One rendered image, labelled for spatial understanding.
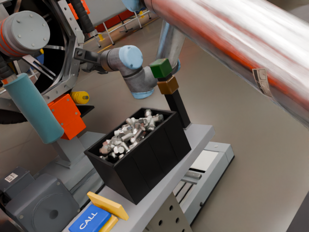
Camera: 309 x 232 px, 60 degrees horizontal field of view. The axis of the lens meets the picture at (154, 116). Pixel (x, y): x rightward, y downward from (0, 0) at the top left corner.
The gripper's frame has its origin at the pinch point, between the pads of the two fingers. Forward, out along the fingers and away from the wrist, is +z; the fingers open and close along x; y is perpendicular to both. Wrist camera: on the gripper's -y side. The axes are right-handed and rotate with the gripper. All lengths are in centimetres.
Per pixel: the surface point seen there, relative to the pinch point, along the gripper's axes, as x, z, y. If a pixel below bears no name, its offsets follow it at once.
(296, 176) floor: -36, -82, 55
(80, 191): -58, -4, 10
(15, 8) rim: 14.3, 4.5, -29.6
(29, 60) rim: -4.5, 4.5, -20.7
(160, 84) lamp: -15, -65, -11
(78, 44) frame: 7.0, -4.7, -4.5
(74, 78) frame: -8.8, -6.3, -4.5
